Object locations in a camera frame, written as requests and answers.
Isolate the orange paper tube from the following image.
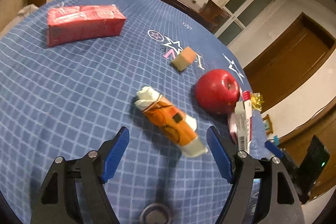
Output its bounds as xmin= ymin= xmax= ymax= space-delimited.
xmin=134 ymin=86 xmax=208 ymax=158

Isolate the white red medicine box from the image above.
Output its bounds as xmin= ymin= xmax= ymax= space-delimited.
xmin=228 ymin=91 xmax=252 ymax=153

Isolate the yellow orange sponge block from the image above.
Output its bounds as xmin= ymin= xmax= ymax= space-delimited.
xmin=171 ymin=47 xmax=197 ymax=72

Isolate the small light wooden chair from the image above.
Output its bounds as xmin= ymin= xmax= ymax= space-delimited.
xmin=262 ymin=114 xmax=273 ymax=135

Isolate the yellow crinkled snack wrapper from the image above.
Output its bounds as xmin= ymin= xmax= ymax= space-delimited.
xmin=251 ymin=93 xmax=264 ymax=112

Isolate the red apple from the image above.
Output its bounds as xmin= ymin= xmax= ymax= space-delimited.
xmin=194 ymin=69 xmax=240 ymax=114

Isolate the brown wooden door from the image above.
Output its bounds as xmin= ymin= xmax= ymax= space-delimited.
xmin=244 ymin=13 xmax=335 ymax=112

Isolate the blue checked star tablecloth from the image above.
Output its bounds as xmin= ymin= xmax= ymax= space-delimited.
xmin=0 ymin=0 xmax=274 ymax=224

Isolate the red tissue pack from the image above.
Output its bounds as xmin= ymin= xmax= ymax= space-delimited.
xmin=47 ymin=5 xmax=126 ymax=47

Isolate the dark wooden dining chair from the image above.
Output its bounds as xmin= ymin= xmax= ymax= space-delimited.
xmin=199 ymin=0 xmax=230 ymax=33

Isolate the white glass double door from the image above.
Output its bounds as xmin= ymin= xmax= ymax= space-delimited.
xmin=214 ymin=0 xmax=275 ymax=46

